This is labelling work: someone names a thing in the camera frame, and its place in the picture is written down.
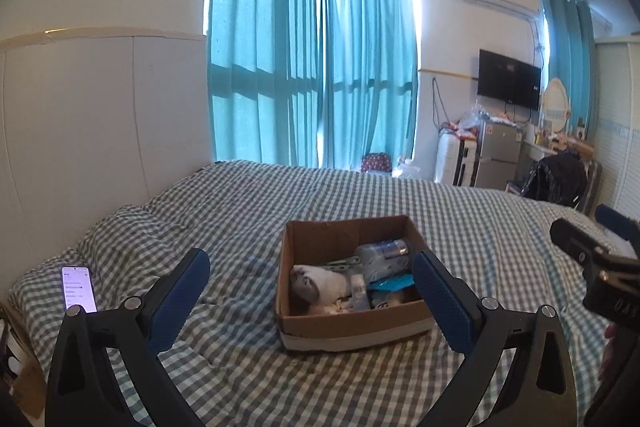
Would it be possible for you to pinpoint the white suitcase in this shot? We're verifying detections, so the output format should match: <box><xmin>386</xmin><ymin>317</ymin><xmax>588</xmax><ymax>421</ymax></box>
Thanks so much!
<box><xmin>433</xmin><ymin>134</ymin><xmax>479</xmax><ymax>186</ymax></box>

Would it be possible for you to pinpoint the smartphone with lit screen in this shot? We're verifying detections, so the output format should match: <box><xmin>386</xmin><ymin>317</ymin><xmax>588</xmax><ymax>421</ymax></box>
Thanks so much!
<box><xmin>60</xmin><ymin>264</ymin><xmax>99</xmax><ymax>315</ymax></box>

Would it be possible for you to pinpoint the black jacket on chair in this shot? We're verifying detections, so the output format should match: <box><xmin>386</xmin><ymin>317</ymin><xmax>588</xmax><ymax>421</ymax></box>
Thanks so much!
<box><xmin>519</xmin><ymin>149</ymin><xmax>589</xmax><ymax>208</ymax></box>

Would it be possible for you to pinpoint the dark patterned bag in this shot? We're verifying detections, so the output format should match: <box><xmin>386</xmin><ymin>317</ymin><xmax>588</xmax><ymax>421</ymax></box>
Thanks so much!
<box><xmin>360</xmin><ymin>152</ymin><xmax>392</xmax><ymax>174</ymax></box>

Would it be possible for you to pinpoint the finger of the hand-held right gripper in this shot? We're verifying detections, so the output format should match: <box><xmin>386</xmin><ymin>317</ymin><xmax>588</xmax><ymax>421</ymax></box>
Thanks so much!
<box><xmin>549</xmin><ymin>218</ymin><xmax>624</xmax><ymax>267</ymax></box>
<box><xmin>594</xmin><ymin>204</ymin><xmax>640</xmax><ymax>253</ymax></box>

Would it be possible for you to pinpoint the clear plastic bottle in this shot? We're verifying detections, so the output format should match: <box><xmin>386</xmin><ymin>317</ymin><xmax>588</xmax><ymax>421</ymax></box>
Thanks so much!
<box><xmin>354</xmin><ymin>238</ymin><xmax>412</xmax><ymax>269</ymax></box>

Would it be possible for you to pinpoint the brown cardboard carton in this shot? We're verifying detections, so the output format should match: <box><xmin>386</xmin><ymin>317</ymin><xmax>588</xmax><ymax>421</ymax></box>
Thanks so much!
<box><xmin>0</xmin><ymin>306</ymin><xmax>49</xmax><ymax>419</ymax></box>

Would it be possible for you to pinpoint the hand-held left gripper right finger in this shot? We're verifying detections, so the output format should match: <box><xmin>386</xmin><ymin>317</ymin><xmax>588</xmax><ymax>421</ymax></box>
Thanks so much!
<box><xmin>411</xmin><ymin>250</ymin><xmax>578</xmax><ymax>427</ymax></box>

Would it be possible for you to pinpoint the white dressing table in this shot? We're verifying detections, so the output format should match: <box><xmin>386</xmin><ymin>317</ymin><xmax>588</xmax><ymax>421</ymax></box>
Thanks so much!
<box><xmin>525</xmin><ymin>139</ymin><xmax>596</xmax><ymax>164</ymax></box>

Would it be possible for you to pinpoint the clear plastic bag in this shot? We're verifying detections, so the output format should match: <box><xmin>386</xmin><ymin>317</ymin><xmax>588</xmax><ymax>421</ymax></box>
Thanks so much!
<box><xmin>457</xmin><ymin>106</ymin><xmax>494</xmax><ymax>130</ymax></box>

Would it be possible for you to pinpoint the green plastic clip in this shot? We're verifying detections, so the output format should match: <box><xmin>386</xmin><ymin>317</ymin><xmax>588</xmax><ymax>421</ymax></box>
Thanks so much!
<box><xmin>319</xmin><ymin>256</ymin><xmax>362</xmax><ymax>271</ymax></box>

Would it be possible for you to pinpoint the white padded headboard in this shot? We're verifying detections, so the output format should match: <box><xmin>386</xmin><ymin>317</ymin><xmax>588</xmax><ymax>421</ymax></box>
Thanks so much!
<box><xmin>0</xmin><ymin>26</ymin><xmax>209</xmax><ymax>303</ymax></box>

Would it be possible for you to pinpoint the blue tissue pack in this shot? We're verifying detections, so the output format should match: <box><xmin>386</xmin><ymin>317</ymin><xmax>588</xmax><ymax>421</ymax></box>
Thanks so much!
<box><xmin>367</xmin><ymin>273</ymin><xmax>417</xmax><ymax>293</ymax></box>

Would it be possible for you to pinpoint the grey ribbed suitcase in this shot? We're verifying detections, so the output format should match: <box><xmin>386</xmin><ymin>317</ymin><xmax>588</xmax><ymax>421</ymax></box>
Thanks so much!
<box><xmin>580</xmin><ymin>161</ymin><xmax>604</xmax><ymax>214</ymax></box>

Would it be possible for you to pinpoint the person's right hand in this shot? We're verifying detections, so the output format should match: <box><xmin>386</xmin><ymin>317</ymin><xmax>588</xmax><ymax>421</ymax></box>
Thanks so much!
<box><xmin>601</xmin><ymin>323</ymin><xmax>622</xmax><ymax>384</ymax></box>

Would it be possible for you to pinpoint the oval white mirror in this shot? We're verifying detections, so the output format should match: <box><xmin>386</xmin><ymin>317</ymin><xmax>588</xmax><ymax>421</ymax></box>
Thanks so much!
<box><xmin>539</xmin><ymin>77</ymin><xmax>571</xmax><ymax>136</ymax></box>

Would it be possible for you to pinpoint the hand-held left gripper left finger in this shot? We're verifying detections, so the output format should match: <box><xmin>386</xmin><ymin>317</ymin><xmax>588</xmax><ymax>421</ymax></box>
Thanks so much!
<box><xmin>45</xmin><ymin>248</ymin><xmax>211</xmax><ymax>427</ymax></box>

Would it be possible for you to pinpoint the red white packet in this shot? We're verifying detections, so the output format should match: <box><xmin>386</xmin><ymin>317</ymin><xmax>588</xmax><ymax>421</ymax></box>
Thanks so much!
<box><xmin>439</xmin><ymin>122</ymin><xmax>474</xmax><ymax>140</ymax></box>

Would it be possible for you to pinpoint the white lace cloth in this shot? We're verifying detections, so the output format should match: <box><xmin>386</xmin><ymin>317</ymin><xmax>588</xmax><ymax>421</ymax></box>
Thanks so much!
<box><xmin>324</xmin><ymin>299</ymin><xmax>359</xmax><ymax>315</ymax></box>

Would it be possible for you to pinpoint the black wall cable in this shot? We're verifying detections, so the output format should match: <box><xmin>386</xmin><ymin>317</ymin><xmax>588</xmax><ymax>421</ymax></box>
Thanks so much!
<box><xmin>430</xmin><ymin>77</ymin><xmax>449</xmax><ymax>134</ymax></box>

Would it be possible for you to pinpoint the teal curtain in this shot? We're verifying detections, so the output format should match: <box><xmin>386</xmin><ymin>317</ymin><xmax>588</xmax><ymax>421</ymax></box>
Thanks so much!
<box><xmin>206</xmin><ymin>0</ymin><xmax>322</xmax><ymax>168</ymax></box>
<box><xmin>539</xmin><ymin>0</ymin><xmax>599</xmax><ymax>134</ymax></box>
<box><xmin>320</xmin><ymin>0</ymin><xmax>420</xmax><ymax>172</ymax></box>

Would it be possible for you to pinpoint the white plastic bag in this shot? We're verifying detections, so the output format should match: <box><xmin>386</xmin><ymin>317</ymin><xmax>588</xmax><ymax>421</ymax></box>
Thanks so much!
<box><xmin>392</xmin><ymin>156</ymin><xmax>419</xmax><ymax>178</ymax></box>

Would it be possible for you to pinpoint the white wardrobe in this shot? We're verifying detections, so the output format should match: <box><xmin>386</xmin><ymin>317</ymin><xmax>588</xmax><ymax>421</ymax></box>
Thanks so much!
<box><xmin>590</xmin><ymin>35</ymin><xmax>640</xmax><ymax>229</ymax></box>

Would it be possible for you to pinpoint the silver small fridge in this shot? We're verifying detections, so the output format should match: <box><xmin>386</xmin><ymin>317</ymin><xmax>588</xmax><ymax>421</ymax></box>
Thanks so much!
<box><xmin>472</xmin><ymin>121</ymin><xmax>524</xmax><ymax>190</ymax></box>

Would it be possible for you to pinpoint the black wall television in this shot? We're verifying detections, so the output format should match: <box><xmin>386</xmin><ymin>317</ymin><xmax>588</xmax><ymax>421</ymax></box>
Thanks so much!
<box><xmin>476</xmin><ymin>49</ymin><xmax>543</xmax><ymax>112</ymax></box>

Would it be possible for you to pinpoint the cardboard box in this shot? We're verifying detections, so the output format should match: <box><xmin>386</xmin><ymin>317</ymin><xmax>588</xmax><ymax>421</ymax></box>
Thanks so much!
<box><xmin>275</xmin><ymin>215</ymin><xmax>436</xmax><ymax>354</ymax></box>

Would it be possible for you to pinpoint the white sock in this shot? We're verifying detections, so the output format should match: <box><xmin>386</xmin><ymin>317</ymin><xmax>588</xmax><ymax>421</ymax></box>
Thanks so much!
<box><xmin>290</xmin><ymin>264</ymin><xmax>354</xmax><ymax>309</ymax></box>

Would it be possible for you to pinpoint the white cream tube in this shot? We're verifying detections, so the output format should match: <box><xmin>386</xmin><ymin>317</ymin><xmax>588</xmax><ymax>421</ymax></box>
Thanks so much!
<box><xmin>350</xmin><ymin>274</ymin><xmax>372</xmax><ymax>310</ymax></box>

